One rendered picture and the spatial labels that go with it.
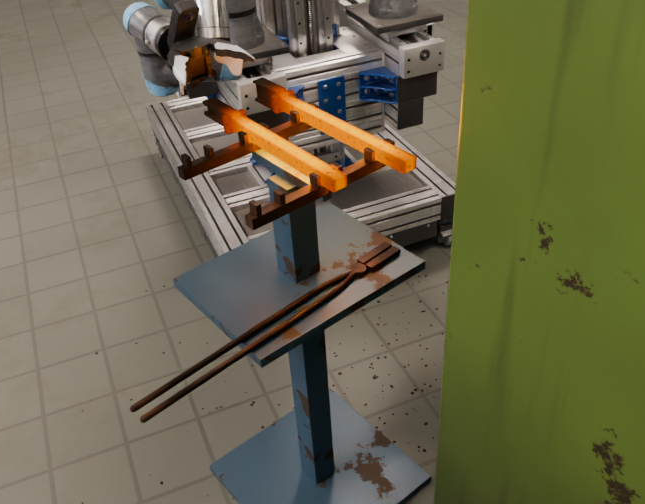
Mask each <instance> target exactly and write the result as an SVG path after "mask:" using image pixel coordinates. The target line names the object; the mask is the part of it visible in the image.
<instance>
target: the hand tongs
mask: <svg viewBox="0 0 645 504"><path fill-rule="evenodd" d="M399 254H400V249H399V248H397V247H395V246H392V244H390V243H388V242H386V241H385V242H383V243H381V244H380V245H378V246H377V247H375V248H374V249H372V250H371V251H369V252H367V253H366V254H364V255H363V256H361V257H360V258H358V259H357V263H355V264H353V265H351V267H350V271H347V272H345V273H342V274H340V275H338V276H336V277H334V278H332V279H330V280H328V281H326V282H324V283H322V284H320V285H319V286H317V287H315V288H314V289H312V290H311V291H309V292H307V293H306V294H304V295H303V296H301V297H300V298H298V299H297V300H295V301H293V302H292V303H290V304H289V305H287V306H286V307H284V308H282V309H281V310H279V311H278V312H276V313H275V314H273V315H272V316H270V317H268V318H267V319H265V320H264V321H262V322H261V323H259V324H257V325H256V326H254V327H253V328H251V329H250V330H248V331H247V332H245V333H243V334H242V335H240V336H239V337H237V338H236V339H234V340H233V341H231V342H229V343H228V344H226V345H225V346H223V347H222V348H220V349H219V350H217V351H215V352H214V353H212V354H211V355H209V356H208V357H206V358H205V359H203V360H201V361H200V362H198V363H197V364H195V365H194V366H192V367H191V368H189V369H187V370H186V371H184V372H183V373H181V374H180V375H178V376H177V377H175V378H173V379H172V380H170V381H169V382H167V383H166V384H164V385H163V386H161V387H159V388H158V389H156V390H155V391H153V392H152V393H150V394H149V395H147V396H145V397H144V398H142V399H141V400H139V401H138V402H136V403H135V404H133V405H131V407H130V411H131V412H136V411H137V410H139V409H140V408H142V407H144V406H145V405H147V404H148V403H150V402H151V401H153V400H154V399H156V398H157V397H159V396H160V395H162V394H164V393H165V392H167V391H168V390H170V389H171V388H173V387H174V386H176V385H177V384H179V383H180V382H182V381H184V380H185V379H187V378H188V377H190V376H191V375H193V374H194V373H196V372H197V371H199V370H200V369H202V368H203V367H205V366H207V365H208V364H210V363H211V362H213V361H214V360H216V359H217V358H219V357H220V356H222V355H223V354H225V353H227V352H228V351H230V350H231V349H233V348H234V347H236V346H237V345H239V344H240V343H242V342H243V341H245V340H247V339H248V338H250V337H251V336H253V335H254V334H256V333H257V332H259V331H260V330H262V329H263V328H265V327H267V326H268V325H270V324H271V323H273V322H274V321H276V320H277V319H279V318H280V317H282V316H284V315H285V314H287V313H288V312H290V311H291V310H293V309H294V308H296V307H297V306H299V305H301V304H302V303H304V302H305V301H307V300H308V299H310V298H311V297H313V296H314V295H316V294H318V293H319V292H321V291H322V290H324V289H326V288H328V287H330V286H331V285H333V284H335V283H337V282H340V281H342V280H343V281H342V282H341V283H340V284H339V285H337V286H336V287H335V288H334V289H332V290H331V291H330V292H328V293H327V294H325V295H324V296H322V297H321V298H319V299H318V300H316V301H315V302H313V303H312V304H310V305H309V306H307V307H306V308H304V309H303V310H301V311H300V312H298V313H297V314H295V315H294V316H292V317H291V318H289V319H288V320H286V321H285V322H283V323H282V324H280V325H279V326H277V327H276V328H274V329H273V330H271V331H270V332H268V333H267V334H265V335H264V336H262V337H260V338H259V339H257V340H256V341H254V342H253V343H251V344H250V345H248V346H247V347H245V348H244V349H242V350H241V351H239V352H238V353H236V354H235V355H233V356H232V357H230V358H229V359H227V360H226V361H224V362H223V363H221V364H220V365H218V366H216V367H215V368H213V369H212V370H210V371H209V372H207V373H206V374H204V375H203V376H201V377H200V378H198V379H197V380H195V381H194V382H192V383H191V384H189V385H188V386H186V387H185V388H183V389H182V390H180V391H179V392H177V393H175V394H174V395H172V396H171V397H169V398H168V399H166V400H165V401H163V402H162V403H160V404H159V405H157V406H156V407H154V408H153V409H151V410H150V411H148V412H147V413H145V414H144V415H142V416H141V417H140V422H141V423H145V422H147V421H148V420H150V419H151V418H153V417H154V416H156V415H157V414H159V413H160V412H162V411H163V410H165V409H166V408H168V407H169V406H171V405H172V404H174V403H175V402H177V401H178V400H180V399H181V398H183V397H184V396H186V395H187V394H189V393H190V392H192V391H193V390H195V389H196V388H198V387H199V386H201V385H202V384H204V383H205V382H207V381H208V380H210V379H211V378H213V377H214V376H216V375H217V374H219V373H220V372H222V371H223V370H225V369H226V368H228V367H229V366H231V365H232V364H234V363H235V362H237V361H238V360H240V359H241V358H243V357H244V356H246V355H247V354H249V353H250V352H252V351H253V350H255V349H256V348H258V347H259V346H261V345H262V344H264V343H265V342H267V341H268V340H270V339H271V338H273V337H274V336H276V335H277V334H279V333H280V332H282V331H283V330H285V329H286V328H288V327H289V326H291V325H292V324H294V323H295V322H297V321H298V320H300V319H301V318H303V317H304V316H306V315H307V314H309V313H310V312H312V311H313V310H314V309H316V308H317V307H319V306H320V305H322V304H323V303H325V302H326V301H328V300H329V299H331V298H332V297H334V296H335V295H336V294H337V293H339V292H340V291H341V290H342V289H343V288H345V287H346V286H347V285H348V284H349V283H350V282H351V281H352V280H353V279H354V278H355V277H361V276H364V275H365V274H366V272H367V270H368V271H370V272H374V271H375V270H377V269H378V268H380V267H381V266H383V265H384V264H386V263H387V262H389V261H390V260H392V259H393V258H395V257H396V256H398V255H399Z"/></svg>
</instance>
